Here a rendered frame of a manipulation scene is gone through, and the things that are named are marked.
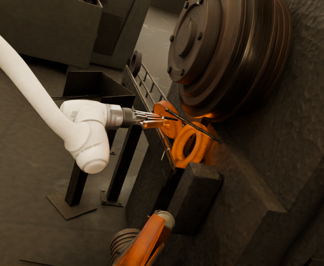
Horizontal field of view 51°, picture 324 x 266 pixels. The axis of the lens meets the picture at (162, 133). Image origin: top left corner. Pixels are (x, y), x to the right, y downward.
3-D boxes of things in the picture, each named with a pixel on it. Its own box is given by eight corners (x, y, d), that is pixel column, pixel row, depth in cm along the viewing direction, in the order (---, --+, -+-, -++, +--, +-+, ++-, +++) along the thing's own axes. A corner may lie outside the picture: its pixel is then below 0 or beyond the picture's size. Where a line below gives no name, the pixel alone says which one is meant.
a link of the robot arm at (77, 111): (99, 117, 129) (103, 142, 120) (56, 113, 123) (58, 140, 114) (105, 95, 122) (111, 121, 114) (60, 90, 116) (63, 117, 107)
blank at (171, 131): (155, 97, 138) (148, 101, 137) (175, 101, 125) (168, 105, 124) (167, 131, 144) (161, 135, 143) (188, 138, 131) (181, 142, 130)
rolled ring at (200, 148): (199, 161, 111) (207, 164, 112) (204, 113, 119) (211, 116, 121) (167, 174, 125) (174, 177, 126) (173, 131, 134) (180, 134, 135)
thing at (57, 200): (72, 182, 204) (102, 70, 174) (97, 209, 191) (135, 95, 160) (40, 190, 189) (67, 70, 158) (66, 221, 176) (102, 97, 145)
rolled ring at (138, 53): (139, 53, 209) (144, 54, 210) (134, 46, 225) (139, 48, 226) (130, 81, 215) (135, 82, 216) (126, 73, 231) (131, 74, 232)
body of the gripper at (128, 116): (115, 122, 129) (138, 123, 133) (121, 131, 122) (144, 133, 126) (118, 103, 127) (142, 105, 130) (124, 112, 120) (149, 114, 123)
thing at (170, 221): (170, 233, 99) (178, 217, 97) (159, 249, 90) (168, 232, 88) (152, 223, 100) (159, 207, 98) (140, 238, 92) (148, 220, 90)
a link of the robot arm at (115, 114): (105, 133, 120) (121, 134, 122) (109, 109, 117) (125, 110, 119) (99, 122, 128) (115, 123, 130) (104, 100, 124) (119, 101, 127)
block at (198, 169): (190, 220, 119) (217, 164, 109) (197, 237, 112) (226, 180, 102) (162, 217, 116) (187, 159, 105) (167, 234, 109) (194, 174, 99)
